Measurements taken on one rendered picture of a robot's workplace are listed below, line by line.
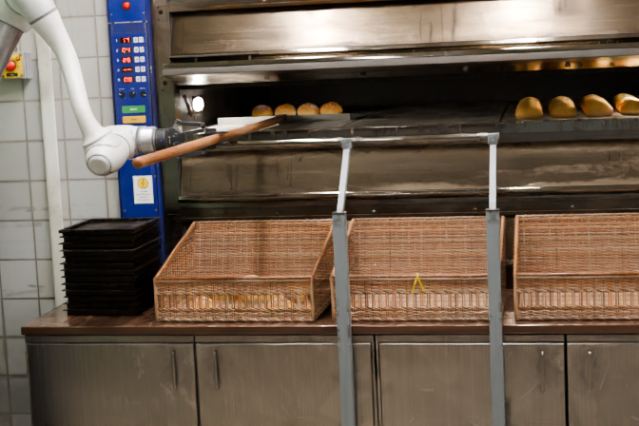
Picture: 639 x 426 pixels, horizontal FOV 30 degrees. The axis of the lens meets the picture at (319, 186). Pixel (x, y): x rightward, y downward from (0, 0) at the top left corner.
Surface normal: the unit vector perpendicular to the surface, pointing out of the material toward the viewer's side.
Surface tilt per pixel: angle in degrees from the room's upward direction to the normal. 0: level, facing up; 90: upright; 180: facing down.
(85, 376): 90
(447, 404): 89
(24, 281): 90
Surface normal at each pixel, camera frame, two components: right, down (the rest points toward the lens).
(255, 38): -0.18, -0.22
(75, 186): -0.18, 0.12
